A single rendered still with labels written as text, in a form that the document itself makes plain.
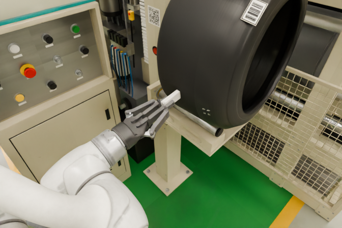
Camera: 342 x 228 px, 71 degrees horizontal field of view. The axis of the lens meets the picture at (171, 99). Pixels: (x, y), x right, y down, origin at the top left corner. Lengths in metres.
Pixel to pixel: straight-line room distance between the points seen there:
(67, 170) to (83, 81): 0.68
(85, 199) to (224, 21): 0.50
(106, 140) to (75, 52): 0.60
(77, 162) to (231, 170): 1.49
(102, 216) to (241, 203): 1.43
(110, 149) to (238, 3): 0.48
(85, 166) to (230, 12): 0.50
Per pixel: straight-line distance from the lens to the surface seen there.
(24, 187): 0.46
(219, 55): 0.63
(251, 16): 0.64
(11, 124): 1.16
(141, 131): 0.67
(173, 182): 1.84
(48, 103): 1.19
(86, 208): 0.50
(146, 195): 1.82
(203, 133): 0.99
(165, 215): 1.75
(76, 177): 0.61
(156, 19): 1.04
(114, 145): 0.64
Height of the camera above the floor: 1.60
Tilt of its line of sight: 41 degrees down
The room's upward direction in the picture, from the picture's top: straight up
